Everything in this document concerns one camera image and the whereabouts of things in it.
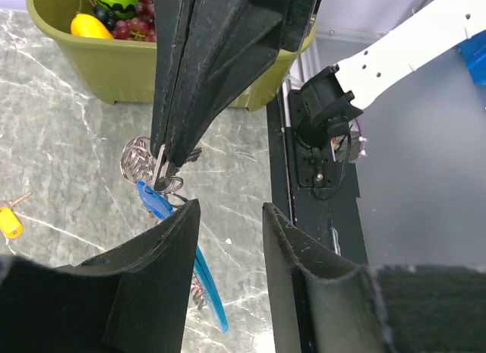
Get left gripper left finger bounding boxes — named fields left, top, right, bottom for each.
left=1, top=200, right=200, bottom=352

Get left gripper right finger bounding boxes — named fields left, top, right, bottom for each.
left=263, top=203, right=485, bottom=352

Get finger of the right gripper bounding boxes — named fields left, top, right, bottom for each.
left=165, top=0, right=321, bottom=167
left=150, top=0, right=195, bottom=156

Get light blue key handle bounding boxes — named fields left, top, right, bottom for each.
left=135, top=180, right=231, bottom=334

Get metal keyring with small rings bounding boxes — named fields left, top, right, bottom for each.
left=119, top=136, right=209, bottom=310

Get yellow key tag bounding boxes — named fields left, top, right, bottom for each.
left=0, top=206, right=24, bottom=238

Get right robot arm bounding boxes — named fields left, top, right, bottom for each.
left=150, top=0, right=485, bottom=167

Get purple toy grapes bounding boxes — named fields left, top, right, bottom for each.
left=111, top=0, right=156, bottom=43

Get green toy watermelon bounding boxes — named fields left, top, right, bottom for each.
left=90, top=0, right=141, bottom=20

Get olive green plastic bin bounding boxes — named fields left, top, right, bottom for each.
left=26, top=0, right=316, bottom=111

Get yellow toy lemon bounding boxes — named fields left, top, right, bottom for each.
left=70, top=14, right=114, bottom=39

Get blue plastic storage bin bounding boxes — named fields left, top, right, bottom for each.
left=460, top=39, right=485, bottom=86

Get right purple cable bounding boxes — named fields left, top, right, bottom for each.
left=352, top=117, right=370, bottom=156

